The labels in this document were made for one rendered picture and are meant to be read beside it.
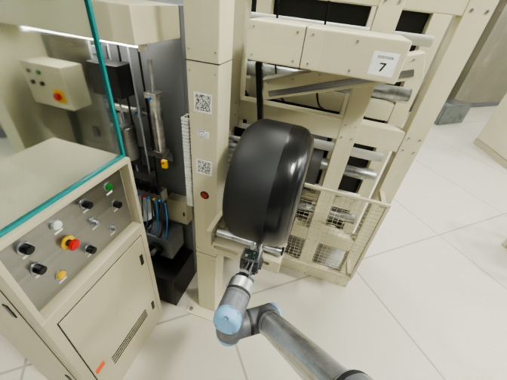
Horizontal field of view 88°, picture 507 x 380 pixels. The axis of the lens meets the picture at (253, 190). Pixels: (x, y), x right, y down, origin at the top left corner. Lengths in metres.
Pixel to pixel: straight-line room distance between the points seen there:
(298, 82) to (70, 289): 1.29
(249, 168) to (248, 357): 1.36
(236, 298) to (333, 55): 0.96
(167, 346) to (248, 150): 1.46
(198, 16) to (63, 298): 1.10
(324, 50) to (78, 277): 1.31
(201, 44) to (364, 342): 2.05
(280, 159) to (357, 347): 1.58
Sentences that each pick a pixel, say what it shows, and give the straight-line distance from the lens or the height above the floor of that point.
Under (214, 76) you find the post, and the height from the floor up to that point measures 1.61.
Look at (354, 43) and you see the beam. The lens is 1.17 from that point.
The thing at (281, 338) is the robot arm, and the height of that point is 1.09.
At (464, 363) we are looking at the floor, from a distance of 2.57.
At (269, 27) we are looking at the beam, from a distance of 1.21.
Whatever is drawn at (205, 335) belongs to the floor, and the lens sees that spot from 2.04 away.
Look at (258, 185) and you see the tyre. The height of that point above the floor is 1.31.
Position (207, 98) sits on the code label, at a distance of 1.06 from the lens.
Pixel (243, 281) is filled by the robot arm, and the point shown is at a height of 1.07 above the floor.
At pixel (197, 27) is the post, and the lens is 1.03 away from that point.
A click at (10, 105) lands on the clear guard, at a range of 0.92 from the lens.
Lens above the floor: 1.86
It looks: 37 degrees down
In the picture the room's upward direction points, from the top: 7 degrees clockwise
